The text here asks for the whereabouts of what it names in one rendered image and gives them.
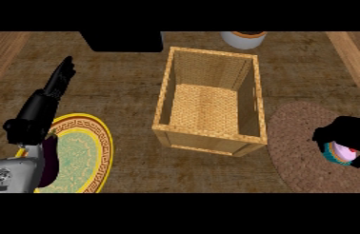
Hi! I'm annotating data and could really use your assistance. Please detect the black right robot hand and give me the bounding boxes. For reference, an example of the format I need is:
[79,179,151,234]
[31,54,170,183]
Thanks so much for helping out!
[312,115,360,169]

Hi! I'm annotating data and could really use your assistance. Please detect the yellow patterned round plate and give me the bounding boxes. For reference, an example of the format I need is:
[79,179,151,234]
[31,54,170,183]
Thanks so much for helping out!
[33,112,116,194]

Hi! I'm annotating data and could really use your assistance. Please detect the pink cupcake with teal wrapper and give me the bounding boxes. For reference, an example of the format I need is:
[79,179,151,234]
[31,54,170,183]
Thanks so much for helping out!
[322,141,360,166]

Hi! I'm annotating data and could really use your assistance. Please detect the dark purple eggplant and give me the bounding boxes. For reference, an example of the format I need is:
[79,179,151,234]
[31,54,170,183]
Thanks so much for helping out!
[37,132,61,188]

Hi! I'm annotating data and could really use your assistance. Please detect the round brown woven placemat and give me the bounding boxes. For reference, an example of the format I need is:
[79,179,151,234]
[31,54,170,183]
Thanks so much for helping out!
[265,100,360,194]

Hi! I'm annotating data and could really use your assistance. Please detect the white pot with orange rim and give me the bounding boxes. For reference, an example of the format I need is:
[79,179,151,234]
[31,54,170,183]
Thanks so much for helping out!
[220,30,269,50]

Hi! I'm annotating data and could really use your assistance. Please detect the black appliance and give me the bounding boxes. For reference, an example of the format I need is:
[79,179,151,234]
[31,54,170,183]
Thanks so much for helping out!
[79,30,166,53]

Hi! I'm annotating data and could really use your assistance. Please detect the wicker basket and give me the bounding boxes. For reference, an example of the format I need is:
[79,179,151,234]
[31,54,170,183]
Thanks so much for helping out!
[151,46,269,158]

